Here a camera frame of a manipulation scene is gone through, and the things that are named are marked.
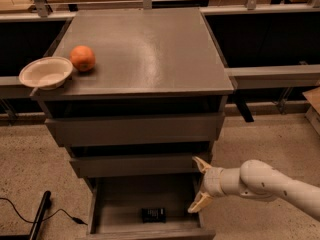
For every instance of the grey top drawer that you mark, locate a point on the grey top drawer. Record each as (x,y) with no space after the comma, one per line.
(132,130)

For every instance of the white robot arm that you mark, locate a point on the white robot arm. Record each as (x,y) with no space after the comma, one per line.
(254,180)

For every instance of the black pole on floor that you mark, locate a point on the black pole on floor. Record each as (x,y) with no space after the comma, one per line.
(43,207)

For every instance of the dark rxbar blueberry bar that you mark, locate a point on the dark rxbar blueberry bar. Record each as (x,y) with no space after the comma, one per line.
(153,215)

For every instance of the grey open bottom drawer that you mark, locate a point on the grey open bottom drawer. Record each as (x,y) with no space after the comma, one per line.
(115,212)

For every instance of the grey metal railing frame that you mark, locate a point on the grey metal railing frame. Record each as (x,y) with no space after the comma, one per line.
(266,72)

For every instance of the grey middle drawer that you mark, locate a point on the grey middle drawer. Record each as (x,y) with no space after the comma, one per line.
(136,165)

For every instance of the orange fruit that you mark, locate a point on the orange fruit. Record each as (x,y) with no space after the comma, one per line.
(82,58)

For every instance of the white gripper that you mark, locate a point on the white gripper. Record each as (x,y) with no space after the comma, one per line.
(211,182)

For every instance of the white paper bowl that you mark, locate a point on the white paper bowl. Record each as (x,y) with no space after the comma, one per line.
(46,73)

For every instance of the wooden board at right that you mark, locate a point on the wooden board at right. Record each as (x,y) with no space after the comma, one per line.
(313,97)

